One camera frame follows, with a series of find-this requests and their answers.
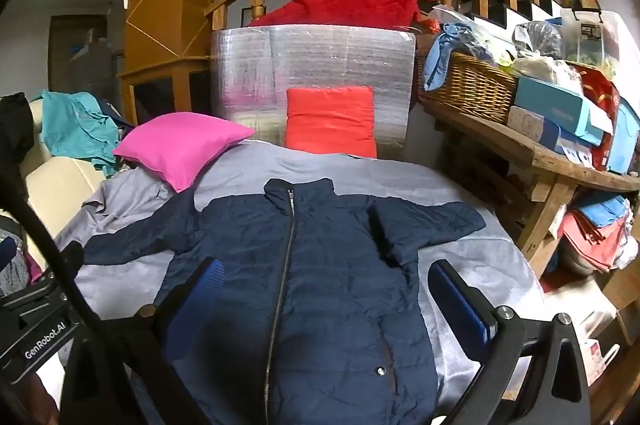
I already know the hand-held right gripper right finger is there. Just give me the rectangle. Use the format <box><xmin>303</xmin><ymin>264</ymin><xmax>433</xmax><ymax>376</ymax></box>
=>
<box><xmin>427</xmin><ymin>259</ymin><xmax>593</xmax><ymax>425</ymax></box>

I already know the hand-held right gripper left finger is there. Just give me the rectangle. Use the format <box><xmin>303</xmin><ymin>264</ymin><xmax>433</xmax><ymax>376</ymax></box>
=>
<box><xmin>60</xmin><ymin>256</ymin><xmax>226</xmax><ymax>425</ymax></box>

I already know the navy puffer jacket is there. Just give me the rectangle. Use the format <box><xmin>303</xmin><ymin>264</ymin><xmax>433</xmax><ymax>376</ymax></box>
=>
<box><xmin>82</xmin><ymin>177</ymin><xmax>487</xmax><ymax>425</ymax></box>

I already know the magenta cloth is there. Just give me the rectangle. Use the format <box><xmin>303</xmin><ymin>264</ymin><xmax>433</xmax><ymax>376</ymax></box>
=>
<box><xmin>25</xmin><ymin>255</ymin><xmax>43</xmax><ymax>286</ymax></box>

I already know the grey bed sheet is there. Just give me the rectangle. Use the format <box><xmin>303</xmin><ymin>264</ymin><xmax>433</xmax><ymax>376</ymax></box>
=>
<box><xmin>52</xmin><ymin>140</ymin><xmax>546</xmax><ymax>425</ymax></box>

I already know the white and red box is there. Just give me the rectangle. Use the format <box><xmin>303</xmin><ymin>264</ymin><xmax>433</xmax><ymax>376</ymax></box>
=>
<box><xmin>580</xmin><ymin>337</ymin><xmax>606</xmax><ymax>386</ymax></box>

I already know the stack of coral cloths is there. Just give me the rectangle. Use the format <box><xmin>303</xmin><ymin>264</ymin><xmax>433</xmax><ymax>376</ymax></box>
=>
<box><xmin>557</xmin><ymin>205</ymin><xmax>640</xmax><ymax>276</ymax></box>

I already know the pink pillow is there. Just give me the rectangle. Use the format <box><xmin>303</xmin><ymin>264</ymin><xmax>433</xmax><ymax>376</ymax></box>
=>
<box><xmin>112</xmin><ymin>112</ymin><xmax>256</xmax><ymax>194</ymax></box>

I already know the cream leather sofa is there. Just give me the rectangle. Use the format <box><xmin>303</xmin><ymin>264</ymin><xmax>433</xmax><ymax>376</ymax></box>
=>
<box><xmin>22</xmin><ymin>97</ymin><xmax>113</xmax><ymax>256</ymax></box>

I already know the light blue folded cloth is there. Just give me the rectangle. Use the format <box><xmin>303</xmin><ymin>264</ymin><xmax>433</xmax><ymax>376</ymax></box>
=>
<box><xmin>572</xmin><ymin>194</ymin><xmax>631</xmax><ymax>226</ymax></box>

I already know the rustic wooden table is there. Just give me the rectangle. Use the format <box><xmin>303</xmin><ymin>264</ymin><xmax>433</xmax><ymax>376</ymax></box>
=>
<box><xmin>417</xmin><ymin>97</ymin><xmax>640</xmax><ymax>278</ymax></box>

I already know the white and blue box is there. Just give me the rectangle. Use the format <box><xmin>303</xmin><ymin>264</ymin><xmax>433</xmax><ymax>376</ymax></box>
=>
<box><xmin>507</xmin><ymin>105</ymin><xmax>596</xmax><ymax>168</ymax></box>

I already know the dark blue cloth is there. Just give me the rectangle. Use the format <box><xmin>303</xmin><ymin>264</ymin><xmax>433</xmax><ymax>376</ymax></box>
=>
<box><xmin>92</xmin><ymin>97</ymin><xmax>136</xmax><ymax>130</ymax></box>

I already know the teal shirt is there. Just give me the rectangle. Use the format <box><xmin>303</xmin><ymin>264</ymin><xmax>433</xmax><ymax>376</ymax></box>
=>
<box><xmin>40</xmin><ymin>90</ymin><xmax>123</xmax><ymax>178</ymax></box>

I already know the wicker basket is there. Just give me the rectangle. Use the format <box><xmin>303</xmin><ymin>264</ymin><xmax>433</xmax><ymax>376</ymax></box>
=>
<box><xmin>417</xmin><ymin>50</ymin><xmax>518</xmax><ymax>124</ymax></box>

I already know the red-orange pillow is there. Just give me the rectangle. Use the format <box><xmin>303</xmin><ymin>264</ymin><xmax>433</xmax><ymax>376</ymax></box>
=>
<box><xmin>284</xmin><ymin>86</ymin><xmax>378</xmax><ymax>159</ymax></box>

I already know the light blue cardboard box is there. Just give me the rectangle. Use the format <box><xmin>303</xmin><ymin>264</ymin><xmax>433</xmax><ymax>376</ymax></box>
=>
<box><xmin>514</xmin><ymin>75</ymin><xmax>613</xmax><ymax>146</ymax></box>

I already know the tall light blue box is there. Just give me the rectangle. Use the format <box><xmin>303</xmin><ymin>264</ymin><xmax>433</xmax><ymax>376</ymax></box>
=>
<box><xmin>607</xmin><ymin>97</ymin><xmax>640</xmax><ymax>176</ymax></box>

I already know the white plastic bag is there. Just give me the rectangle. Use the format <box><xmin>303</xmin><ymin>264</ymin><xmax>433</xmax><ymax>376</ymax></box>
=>
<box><xmin>512</xmin><ymin>55</ymin><xmax>583</xmax><ymax>93</ymax></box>

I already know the red gift bag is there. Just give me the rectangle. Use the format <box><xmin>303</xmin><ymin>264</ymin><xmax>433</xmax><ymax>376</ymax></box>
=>
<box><xmin>570</xmin><ymin>65</ymin><xmax>621</xmax><ymax>173</ymax></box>

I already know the silver foil insulation mat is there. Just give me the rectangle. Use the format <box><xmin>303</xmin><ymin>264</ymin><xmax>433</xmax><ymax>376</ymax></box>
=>
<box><xmin>210</xmin><ymin>24</ymin><xmax>417</xmax><ymax>148</ymax></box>

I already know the grey plastic bag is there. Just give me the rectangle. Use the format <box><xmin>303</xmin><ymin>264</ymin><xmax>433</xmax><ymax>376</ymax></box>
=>
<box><xmin>514</xmin><ymin>21</ymin><xmax>563</xmax><ymax>58</ymax></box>

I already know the staircase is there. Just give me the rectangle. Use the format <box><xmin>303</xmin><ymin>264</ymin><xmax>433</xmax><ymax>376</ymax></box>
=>
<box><xmin>465</xmin><ymin>0</ymin><xmax>568</xmax><ymax>40</ymax></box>

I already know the wooden pillar cabinet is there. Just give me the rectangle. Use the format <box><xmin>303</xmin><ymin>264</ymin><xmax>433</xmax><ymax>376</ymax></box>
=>
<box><xmin>117</xmin><ymin>0</ymin><xmax>228</xmax><ymax>126</ymax></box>

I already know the clear plastic storage box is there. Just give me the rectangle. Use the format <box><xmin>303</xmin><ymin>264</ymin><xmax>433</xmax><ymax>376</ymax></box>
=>
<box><xmin>560</xmin><ymin>7</ymin><xmax>633</xmax><ymax>76</ymax></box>

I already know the red blanket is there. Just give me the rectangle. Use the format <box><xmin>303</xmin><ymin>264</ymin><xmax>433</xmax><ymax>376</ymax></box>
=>
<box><xmin>248</xmin><ymin>0</ymin><xmax>437</xmax><ymax>28</ymax></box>

